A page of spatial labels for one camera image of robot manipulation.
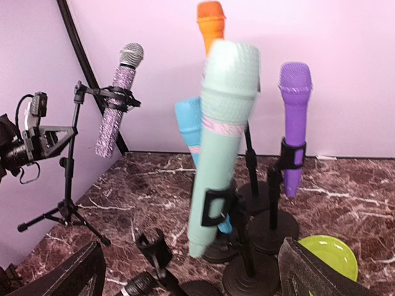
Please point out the left black corner post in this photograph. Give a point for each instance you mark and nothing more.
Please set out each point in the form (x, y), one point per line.
(84, 63)

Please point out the black round-base stand front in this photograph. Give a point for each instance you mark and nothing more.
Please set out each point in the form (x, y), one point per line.
(159, 255)

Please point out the blue microphone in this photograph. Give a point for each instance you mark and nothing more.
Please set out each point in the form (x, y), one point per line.
(189, 118)

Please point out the black round-base stand purple mic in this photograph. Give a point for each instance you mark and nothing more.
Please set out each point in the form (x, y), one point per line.
(269, 229)

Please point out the black round-base stand blue mic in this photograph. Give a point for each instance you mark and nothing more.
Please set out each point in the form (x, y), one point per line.
(221, 251)

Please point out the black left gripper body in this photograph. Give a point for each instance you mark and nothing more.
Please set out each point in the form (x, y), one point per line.
(43, 142)

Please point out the orange microphone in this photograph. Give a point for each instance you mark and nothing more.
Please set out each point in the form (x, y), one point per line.
(211, 22)

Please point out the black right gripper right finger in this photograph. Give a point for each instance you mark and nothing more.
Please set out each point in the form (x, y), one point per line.
(301, 273)

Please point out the glitter purple silver-head microphone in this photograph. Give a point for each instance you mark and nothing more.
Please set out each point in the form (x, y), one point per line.
(119, 99)

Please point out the black round-base stand orange mic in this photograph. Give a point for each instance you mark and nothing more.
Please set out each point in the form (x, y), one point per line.
(255, 192)

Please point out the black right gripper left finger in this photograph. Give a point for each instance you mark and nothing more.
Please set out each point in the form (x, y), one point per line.
(87, 267)

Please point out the mint green microphone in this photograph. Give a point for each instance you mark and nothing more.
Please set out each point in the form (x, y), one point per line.
(229, 91)

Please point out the black tripod microphone stand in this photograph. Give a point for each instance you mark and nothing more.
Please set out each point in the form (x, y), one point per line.
(66, 212)

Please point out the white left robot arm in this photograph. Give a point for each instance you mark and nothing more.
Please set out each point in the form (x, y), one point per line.
(14, 156)

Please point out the lime green plate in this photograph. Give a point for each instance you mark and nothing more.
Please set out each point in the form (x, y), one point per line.
(334, 253)

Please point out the black round-base stand mint mic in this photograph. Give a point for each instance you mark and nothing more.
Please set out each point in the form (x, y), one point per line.
(252, 273)

